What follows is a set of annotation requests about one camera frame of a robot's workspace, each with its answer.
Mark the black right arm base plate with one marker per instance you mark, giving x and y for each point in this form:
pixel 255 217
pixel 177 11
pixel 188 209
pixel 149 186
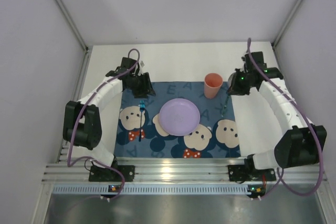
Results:
pixel 240 174

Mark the coral plastic cup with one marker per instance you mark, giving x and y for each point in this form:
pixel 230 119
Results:
pixel 212 85

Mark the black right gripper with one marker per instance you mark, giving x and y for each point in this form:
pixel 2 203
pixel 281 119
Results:
pixel 230 89

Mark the blue bear print placemat cloth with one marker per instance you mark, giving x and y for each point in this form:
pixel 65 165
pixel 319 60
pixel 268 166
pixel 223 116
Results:
pixel 215 136

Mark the purple plastic plate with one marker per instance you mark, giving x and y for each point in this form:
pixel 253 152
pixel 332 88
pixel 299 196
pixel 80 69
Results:
pixel 179 117

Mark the metal spoon patterned handle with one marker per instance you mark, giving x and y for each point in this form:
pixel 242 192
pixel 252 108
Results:
pixel 225 106

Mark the blue plastic fork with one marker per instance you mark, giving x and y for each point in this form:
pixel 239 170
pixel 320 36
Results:
pixel 142 110

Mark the blue slotted cable duct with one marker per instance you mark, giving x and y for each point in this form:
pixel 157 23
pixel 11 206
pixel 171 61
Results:
pixel 165 189

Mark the left aluminium frame post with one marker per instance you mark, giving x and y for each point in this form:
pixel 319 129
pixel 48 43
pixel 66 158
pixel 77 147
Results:
pixel 71 24

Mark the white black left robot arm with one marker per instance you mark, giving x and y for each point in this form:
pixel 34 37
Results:
pixel 82 121

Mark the aluminium frame post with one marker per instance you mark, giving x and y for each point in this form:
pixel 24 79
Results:
pixel 285 25
pixel 71 24

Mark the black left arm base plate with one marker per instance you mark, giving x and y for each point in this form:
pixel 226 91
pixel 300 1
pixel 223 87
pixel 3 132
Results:
pixel 99 174

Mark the right aluminium frame post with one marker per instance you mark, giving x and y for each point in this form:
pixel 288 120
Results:
pixel 285 25

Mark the aluminium mounting rail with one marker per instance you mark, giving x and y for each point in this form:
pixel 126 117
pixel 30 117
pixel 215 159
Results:
pixel 153 170

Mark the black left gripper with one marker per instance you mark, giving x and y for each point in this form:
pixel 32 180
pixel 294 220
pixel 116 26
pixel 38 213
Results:
pixel 143 91

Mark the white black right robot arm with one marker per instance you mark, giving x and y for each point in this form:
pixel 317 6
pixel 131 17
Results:
pixel 301 139

